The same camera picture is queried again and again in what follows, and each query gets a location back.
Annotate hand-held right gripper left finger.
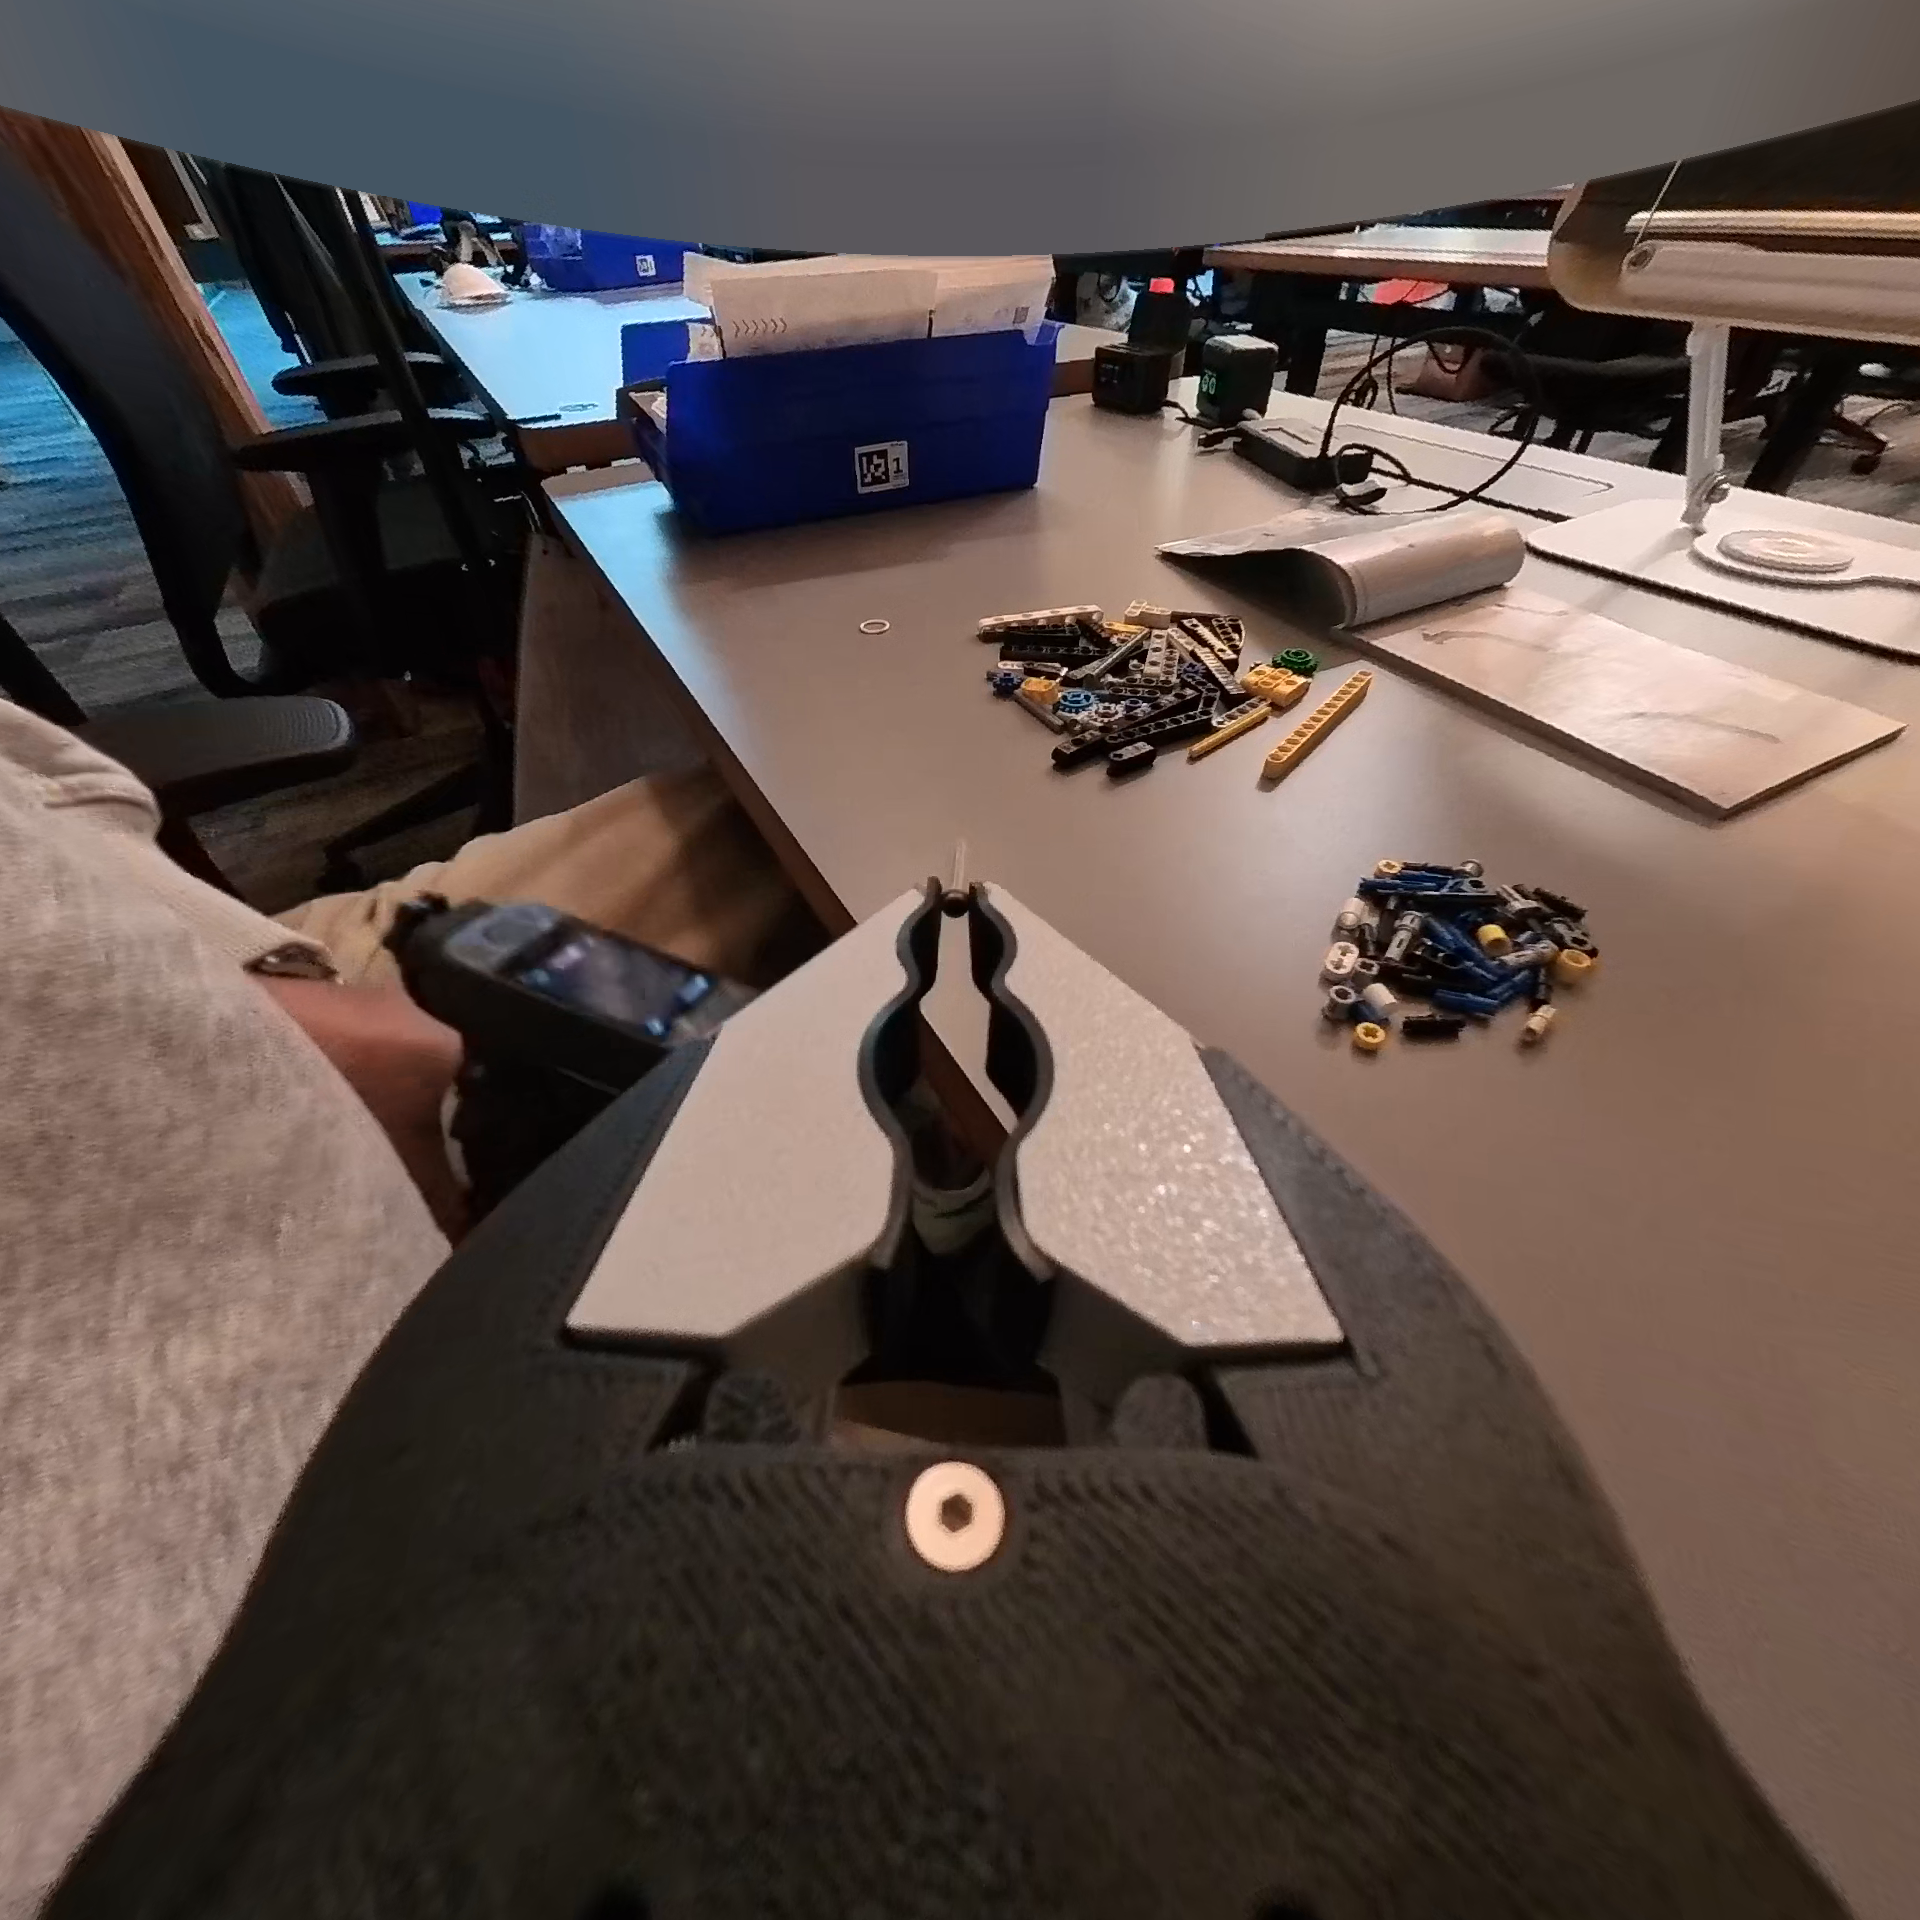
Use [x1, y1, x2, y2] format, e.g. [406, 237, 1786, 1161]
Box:
[564, 883, 962, 1371]

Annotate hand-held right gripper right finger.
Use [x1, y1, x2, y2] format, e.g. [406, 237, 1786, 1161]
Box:
[969, 879, 1347, 1371]

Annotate pile of small lego pins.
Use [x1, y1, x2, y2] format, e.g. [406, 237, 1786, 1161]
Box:
[1320, 858, 1598, 1049]

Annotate long yellow lego beam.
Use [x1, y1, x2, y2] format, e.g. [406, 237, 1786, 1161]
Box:
[1262, 669, 1376, 782]

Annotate pile of lego beams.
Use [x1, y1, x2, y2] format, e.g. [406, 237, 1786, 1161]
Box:
[976, 597, 1322, 782]

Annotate lego instruction booklet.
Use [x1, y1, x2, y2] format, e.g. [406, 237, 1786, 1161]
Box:
[1154, 508, 1906, 816]

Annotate person's left hand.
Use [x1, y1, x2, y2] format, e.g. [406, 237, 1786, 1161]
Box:
[292, 982, 469, 1247]

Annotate person's tan trousers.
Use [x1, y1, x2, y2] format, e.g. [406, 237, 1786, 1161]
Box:
[275, 764, 842, 996]

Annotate person's grey sweater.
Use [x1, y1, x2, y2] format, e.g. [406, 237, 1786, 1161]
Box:
[0, 697, 469, 1920]

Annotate blue storage bin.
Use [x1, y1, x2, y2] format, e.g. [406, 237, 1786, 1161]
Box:
[620, 318, 1062, 537]

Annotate black office chair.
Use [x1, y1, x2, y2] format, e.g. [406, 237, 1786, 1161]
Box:
[0, 150, 360, 902]
[226, 163, 528, 632]

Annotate white envelopes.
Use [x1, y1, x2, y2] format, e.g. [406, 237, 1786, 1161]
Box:
[680, 251, 1055, 362]

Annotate black power adapter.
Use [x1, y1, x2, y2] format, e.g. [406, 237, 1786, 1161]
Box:
[1232, 415, 1372, 488]

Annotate black power bank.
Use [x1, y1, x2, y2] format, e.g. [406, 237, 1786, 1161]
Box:
[1197, 336, 1281, 429]

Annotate wooden pillar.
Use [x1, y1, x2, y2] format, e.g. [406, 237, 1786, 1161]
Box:
[0, 107, 309, 573]

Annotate white desk lamp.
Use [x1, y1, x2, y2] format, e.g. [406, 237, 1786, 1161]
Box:
[1525, 113, 1920, 662]

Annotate black cable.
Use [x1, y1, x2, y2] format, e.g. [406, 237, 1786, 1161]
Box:
[1320, 328, 1564, 516]

